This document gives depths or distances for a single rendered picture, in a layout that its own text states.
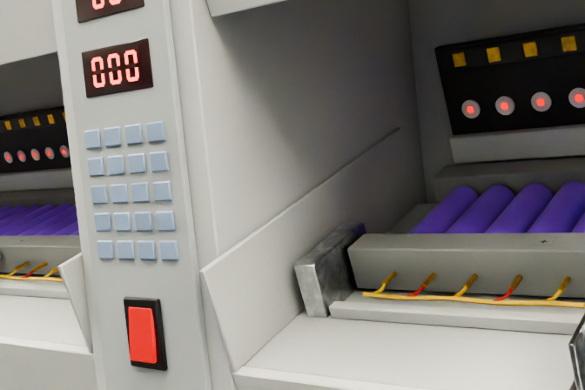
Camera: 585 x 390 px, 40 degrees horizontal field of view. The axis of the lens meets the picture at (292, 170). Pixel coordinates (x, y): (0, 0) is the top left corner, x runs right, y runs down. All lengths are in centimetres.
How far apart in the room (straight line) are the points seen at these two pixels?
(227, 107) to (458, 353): 15
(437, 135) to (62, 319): 25
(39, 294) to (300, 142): 22
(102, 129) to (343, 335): 15
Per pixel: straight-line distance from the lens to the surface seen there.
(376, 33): 48
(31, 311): 53
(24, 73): 79
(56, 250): 55
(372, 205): 45
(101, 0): 39
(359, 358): 35
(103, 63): 39
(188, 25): 36
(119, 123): 38
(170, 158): 36
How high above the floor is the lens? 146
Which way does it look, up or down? 3 degrees down
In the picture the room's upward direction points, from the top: 6 degrees counter-clockwise
